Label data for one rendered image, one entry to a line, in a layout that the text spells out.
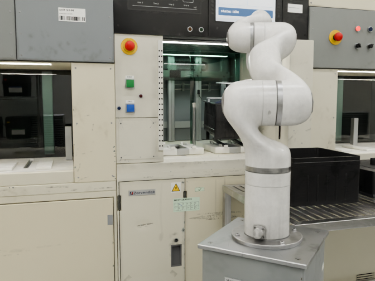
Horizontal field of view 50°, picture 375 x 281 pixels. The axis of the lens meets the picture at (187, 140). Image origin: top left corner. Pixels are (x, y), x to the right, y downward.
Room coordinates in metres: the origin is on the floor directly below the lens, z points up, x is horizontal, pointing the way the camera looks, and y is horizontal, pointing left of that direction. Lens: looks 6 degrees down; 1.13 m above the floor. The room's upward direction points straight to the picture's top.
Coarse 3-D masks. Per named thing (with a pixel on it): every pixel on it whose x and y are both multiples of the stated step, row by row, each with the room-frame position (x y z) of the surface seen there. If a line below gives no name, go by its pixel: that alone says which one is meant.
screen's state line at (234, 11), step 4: (220, 8) 1.76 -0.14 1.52; (224, 8) 1.76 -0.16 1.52; (228, 8) 1.77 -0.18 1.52; (232, 8) 1.77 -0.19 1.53; (236, 8) 1.78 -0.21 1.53; (240, 8) 1.78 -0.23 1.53; (220, 12) 1.76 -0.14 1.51; (224, 12) 1.76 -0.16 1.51; (228, 12) 1.77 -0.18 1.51; (232, 12) 1.77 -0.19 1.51; (236, 12) 1.78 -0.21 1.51; (240, 12) 1.78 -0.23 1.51; (244, 12) 1.79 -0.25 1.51; (248, 12) 1.79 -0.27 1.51; (252, 12) 1.80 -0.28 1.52; (268, 12) 1.82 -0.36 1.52; (272, 12) 1.83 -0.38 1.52; (244, 16) 1.79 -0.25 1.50; (272, 16) 1.83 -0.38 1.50
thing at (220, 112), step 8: (208, 104) 2.08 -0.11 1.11; (216, 104) 1.96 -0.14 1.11; (208, 112) 2.08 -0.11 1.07; (216, 112) 1.96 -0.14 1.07; (208, 120) 2.08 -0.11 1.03; (216, 120) 1.97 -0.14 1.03; (224, 120) 1.98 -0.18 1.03; (208, 128) 2.08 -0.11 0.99; (216, 128) 1.97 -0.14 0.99; (224, 128) 1.98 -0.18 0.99; (232, 128) 1.99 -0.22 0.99; (208, 136) 2.17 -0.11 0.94; (216, 136) 1.97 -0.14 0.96; (224, 136) 1.98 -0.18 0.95; (232, 136) 1.99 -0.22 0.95; (224, 144) 1.99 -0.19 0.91; (240, 144) 2.05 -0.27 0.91
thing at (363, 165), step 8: (360, 160) 1.81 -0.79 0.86; (368, 160) 1.81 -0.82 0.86; (360, 168) 1.58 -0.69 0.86; (368, 168) 1.58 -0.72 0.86; (360, 176) 1.58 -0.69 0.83; (368, 176) 1.54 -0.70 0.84; (360, 184) 1.58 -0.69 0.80; (368, 184) 1.53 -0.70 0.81; (360, 192) 1.57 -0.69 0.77; (368, 192) 1.53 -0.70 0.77
